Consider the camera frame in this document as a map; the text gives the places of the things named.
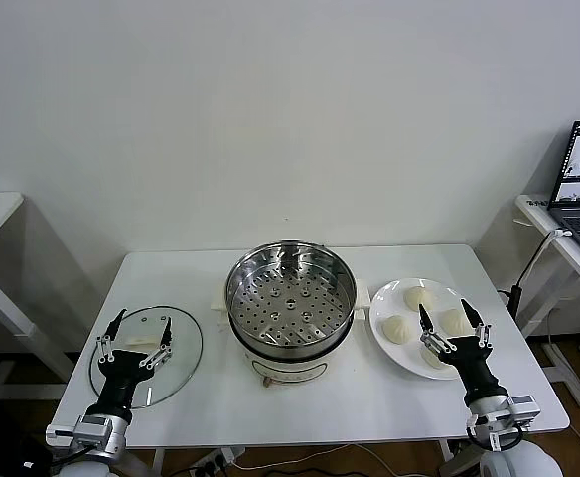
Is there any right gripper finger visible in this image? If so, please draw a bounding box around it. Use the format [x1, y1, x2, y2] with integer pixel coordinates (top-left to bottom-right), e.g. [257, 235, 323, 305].
[460, 297, 494, 350]
[417, 302, 458, 355]

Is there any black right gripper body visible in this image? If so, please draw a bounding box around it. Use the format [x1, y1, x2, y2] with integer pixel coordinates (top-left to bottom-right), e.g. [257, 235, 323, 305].
[440, 337, 509, 406]

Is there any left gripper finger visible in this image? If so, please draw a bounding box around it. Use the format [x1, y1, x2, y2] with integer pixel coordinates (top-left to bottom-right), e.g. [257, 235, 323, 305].
[139, 316, 174, 371]
[95, 308, 126, 367]

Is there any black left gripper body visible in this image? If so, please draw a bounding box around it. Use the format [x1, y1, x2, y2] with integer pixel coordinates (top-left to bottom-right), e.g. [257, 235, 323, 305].
[85, 349, 149, 416]

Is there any round glass pot lid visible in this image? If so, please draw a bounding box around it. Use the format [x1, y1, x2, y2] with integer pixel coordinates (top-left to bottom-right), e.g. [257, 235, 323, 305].
[88, 304, 205, 409]

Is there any white steamed baozi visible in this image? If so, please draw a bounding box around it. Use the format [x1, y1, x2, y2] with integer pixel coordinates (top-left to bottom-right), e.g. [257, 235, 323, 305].
[420, 345, 453, 371]
[439, 308, 469, 337]
[402, 285, 436, 313]
[380, 315, 413, 345]

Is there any stainless steel steamer basket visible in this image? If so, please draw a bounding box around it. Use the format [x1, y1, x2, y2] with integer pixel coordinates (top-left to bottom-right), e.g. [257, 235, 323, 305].
[211, 239, 371, 353]

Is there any white round plate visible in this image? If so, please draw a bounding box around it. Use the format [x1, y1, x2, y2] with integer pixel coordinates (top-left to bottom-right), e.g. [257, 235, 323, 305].
[367, 277, 490, 382]

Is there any white laptop side table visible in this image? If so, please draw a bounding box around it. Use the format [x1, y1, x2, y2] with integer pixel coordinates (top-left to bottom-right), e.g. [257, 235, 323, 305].
[513, 192, 580, 408]

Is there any white electric cooker base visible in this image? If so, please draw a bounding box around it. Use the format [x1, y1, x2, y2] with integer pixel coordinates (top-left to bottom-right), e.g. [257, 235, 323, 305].
[217, 310, 365, 389]

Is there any white power strip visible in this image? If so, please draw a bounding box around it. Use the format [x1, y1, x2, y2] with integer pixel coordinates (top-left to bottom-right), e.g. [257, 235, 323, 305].
[190, 446, 246, 473]

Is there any black cable adapter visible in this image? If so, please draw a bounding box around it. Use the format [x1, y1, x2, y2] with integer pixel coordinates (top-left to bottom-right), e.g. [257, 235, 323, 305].
[498, 283, 523, 315]

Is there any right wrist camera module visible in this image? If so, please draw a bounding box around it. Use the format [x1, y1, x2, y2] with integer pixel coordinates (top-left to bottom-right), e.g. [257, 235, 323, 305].
[509, 394, 542, 424]

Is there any white laptop cable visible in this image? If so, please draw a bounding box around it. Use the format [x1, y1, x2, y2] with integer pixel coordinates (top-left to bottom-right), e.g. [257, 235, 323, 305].
[517, 227, 574, 289]

